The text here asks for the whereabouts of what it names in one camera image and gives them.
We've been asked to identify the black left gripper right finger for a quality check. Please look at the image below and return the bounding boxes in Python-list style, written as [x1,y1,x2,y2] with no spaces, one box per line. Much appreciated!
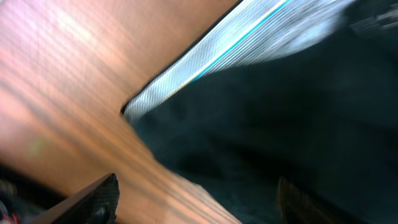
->
[277,177,365,224]

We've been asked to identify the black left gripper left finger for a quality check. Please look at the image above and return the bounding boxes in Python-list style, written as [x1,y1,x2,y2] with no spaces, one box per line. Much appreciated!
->
[30,173,120,224]

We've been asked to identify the black shorts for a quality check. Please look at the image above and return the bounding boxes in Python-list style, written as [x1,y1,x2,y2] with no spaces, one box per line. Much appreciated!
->
[122,1,397,223]

